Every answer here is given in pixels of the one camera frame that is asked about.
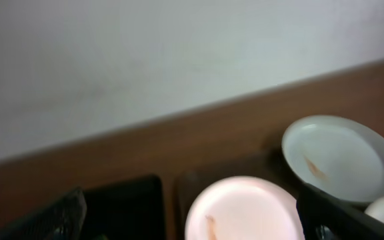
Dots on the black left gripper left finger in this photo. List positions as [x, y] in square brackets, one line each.
[62, 219]

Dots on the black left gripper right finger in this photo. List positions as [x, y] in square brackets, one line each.
[325, 217]

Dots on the pink-white plate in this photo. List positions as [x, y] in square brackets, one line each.
[243, 207]

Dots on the grey-white plate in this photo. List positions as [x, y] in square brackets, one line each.
[338, 156]

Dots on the black tray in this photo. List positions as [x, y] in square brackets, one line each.
[131, 209]

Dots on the brown tray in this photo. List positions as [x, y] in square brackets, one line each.
[269, 165]

